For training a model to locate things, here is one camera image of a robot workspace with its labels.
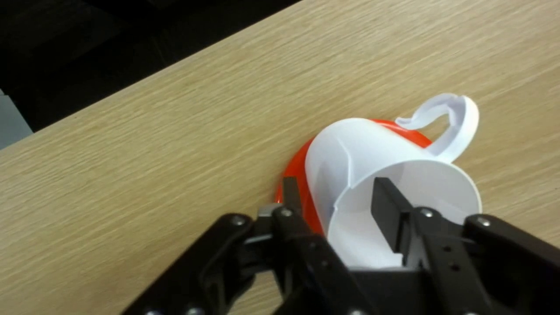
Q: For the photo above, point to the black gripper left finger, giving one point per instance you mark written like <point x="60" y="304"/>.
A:
<point x="263" y="268"/>

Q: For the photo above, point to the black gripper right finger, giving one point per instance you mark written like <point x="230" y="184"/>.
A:
<point x="491" y="262"/>

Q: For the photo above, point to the orange round plate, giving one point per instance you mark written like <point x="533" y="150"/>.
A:
<point x="300" y="175"/>

